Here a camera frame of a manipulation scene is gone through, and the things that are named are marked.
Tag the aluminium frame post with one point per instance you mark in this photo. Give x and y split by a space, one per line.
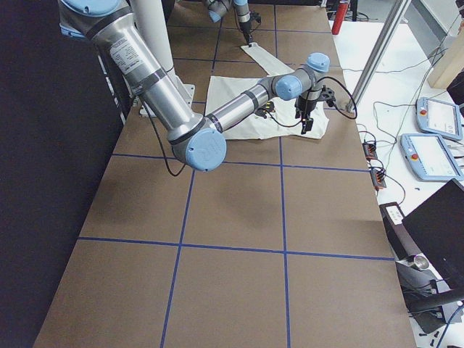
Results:
387 32

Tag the near blue teach pendant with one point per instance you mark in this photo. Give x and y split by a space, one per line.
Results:
429 157

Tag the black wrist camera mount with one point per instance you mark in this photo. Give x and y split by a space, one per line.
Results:
327 95

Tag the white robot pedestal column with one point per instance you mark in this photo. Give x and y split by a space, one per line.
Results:
151 24

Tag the black box white label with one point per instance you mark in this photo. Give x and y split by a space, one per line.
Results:
400 240

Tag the black monitor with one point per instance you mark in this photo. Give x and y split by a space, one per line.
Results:
436 226

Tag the blue teach pendant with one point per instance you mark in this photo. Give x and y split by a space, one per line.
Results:
440 117
429 157

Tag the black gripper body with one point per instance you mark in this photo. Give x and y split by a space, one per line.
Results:
243 27
304 106

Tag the orange terminal block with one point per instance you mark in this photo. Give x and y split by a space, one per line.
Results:
369 151
378 178

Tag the silver metal cup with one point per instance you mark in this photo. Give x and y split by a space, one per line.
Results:
419 262

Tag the cream long sleeve cat shirt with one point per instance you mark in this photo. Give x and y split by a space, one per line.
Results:
281 122

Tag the far blue teach pendant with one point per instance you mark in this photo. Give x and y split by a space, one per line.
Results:
440 117

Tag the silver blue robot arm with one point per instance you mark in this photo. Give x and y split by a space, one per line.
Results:
217 9
134 34

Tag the far orange terminal block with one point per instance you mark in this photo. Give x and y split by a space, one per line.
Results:
369 151

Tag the red cylinder bottle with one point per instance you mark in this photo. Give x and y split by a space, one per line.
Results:
340 15

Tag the near orange terminal block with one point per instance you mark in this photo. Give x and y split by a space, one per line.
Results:
378 178

